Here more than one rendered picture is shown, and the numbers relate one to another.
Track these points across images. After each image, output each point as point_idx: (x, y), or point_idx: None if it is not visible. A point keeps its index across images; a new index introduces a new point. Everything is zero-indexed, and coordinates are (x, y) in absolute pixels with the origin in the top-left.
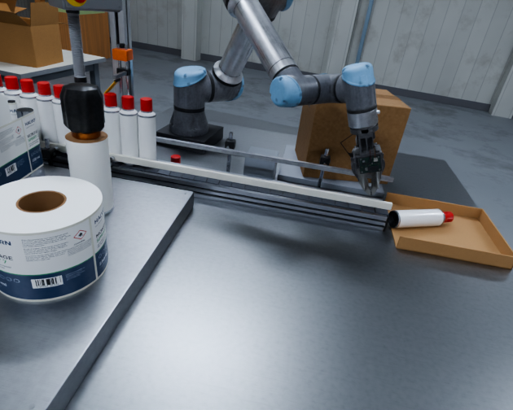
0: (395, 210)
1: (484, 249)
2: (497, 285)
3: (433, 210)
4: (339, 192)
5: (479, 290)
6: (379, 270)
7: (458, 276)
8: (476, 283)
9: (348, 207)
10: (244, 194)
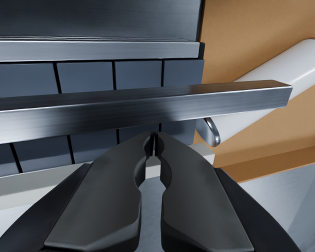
0: (216, 123)
1: None
2: (284, 182)
3: None
4: (12, 49)
5: (258, 201)
6: (143, 236)
7: (247, 192)
8: (262, 192)
9: (74, 160)
10: None
